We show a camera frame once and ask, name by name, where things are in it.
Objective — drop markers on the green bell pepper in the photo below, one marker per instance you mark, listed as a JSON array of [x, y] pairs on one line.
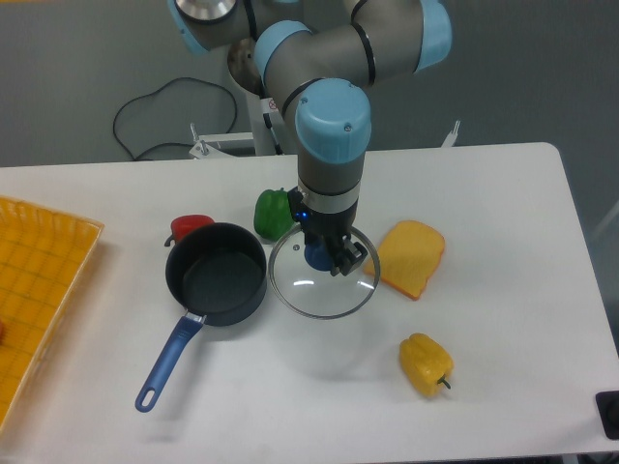
[[272, 217]]

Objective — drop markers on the black device at table edge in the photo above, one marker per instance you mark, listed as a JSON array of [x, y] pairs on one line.
[[608, 407]]

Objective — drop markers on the yellow bell pepper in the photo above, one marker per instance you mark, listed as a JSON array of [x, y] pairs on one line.
[[426, 364]]

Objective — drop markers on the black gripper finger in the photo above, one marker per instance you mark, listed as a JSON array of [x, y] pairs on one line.
[[348, 256]]

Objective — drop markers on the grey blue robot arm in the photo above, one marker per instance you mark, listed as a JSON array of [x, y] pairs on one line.
[[318, 81]]

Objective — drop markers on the red bell pepper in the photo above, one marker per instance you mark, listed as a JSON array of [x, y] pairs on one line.
[[181, 226]]

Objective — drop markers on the toast bread slice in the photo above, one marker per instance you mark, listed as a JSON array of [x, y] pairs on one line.
[[409, 255]]

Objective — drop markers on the glass lid blue knob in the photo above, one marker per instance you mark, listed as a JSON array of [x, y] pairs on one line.
[[302, 281]]

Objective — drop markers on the white metal frame bracket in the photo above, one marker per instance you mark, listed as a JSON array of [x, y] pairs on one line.
[[221, 146]]

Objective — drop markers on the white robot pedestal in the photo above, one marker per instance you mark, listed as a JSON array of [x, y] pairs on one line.
[[262, 110]]

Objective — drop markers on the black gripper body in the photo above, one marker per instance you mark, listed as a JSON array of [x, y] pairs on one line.
[[332, 228]]

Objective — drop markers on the dark saucepan blue handle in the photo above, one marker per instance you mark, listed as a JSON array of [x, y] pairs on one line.
[[218, 274]]

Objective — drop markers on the yellow plastic basket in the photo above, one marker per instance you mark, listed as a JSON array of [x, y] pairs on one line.
[[43, 254]]

